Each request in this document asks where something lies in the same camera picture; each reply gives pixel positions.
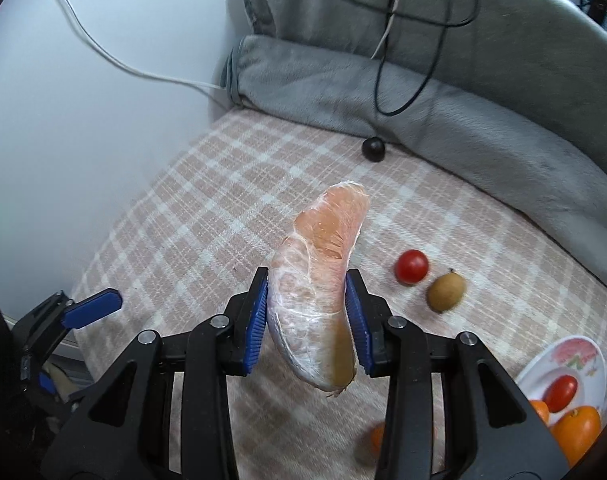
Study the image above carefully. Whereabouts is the mandarin orange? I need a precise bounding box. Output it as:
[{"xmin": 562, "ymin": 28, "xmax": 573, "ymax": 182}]
[{"xmin": 369, "ymin": 422, "xmax": 385, "ymax": 460}]

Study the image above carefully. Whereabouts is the brown kiwi fruit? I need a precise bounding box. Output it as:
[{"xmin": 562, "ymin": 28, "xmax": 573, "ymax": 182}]
[{"xmin": 426, "ymin": 269, "xmax": 467, "ymax": 313}]

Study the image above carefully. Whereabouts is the peeled pomelo segment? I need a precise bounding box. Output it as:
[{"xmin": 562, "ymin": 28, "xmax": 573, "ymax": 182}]
[{"xmin": 268, "ymin": 181, "xmax": 371, "ymax": 396}]

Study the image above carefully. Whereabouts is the small mandarin in plate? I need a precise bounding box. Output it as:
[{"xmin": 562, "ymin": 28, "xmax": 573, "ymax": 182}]
[{"xmin": 530, "ymin": 400, "xmax": 551, "ymax": 426}]

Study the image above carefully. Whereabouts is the red cherry tomato in plate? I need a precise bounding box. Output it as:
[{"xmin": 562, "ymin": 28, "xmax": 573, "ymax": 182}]
[{"xmin": 543, "ymin": 375, "xmax": 579, "ymax": 413}]

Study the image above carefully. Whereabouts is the large orange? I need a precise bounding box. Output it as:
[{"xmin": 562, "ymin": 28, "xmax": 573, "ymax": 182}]
[{"xmin": 551, "ymin": 405, "xmax": 602, "ymax": 468}]

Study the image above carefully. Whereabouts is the floral white plate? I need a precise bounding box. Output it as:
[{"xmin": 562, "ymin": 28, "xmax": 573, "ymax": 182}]
[{"xmin": 515, "ymin": 335, "xmax": 606, "ymax": 427}]

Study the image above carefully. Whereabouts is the pink plaid tablecloth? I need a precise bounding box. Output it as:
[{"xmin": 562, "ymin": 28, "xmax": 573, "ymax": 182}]
[{"xmin": 70, "ymin": 106, "xmax": 607, "ymax": 480}]

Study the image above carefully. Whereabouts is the red cherry tomato on cloth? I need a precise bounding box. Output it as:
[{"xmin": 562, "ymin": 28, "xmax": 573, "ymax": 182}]
[{"xmin": 395, "ymin": 249, "xmax": 429, "ymax": 286}]

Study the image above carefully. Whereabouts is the dark plum by blanket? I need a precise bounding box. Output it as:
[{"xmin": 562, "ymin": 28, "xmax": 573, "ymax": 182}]
[{"xmin": 361, "ymin": 136, "xmax": 386, "ymax": 162}]

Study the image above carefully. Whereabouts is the grey folded blanket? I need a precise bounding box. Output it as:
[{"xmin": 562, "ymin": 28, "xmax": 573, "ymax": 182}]
[{"xmin": 223, "ymin": 0, "xmax": 607, "ymax": 286}]

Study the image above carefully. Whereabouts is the white cable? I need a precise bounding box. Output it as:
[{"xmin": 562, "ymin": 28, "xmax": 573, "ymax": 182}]
[{"xmin": 42, "ymin": 0, "xmax": 235, "ymax": 94}]

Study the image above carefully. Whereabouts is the black cable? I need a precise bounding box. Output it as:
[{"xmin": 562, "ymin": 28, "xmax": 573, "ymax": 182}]
[{"xmin": 321, "ymin": 0, "xmax": 481, "ymax": 117}]

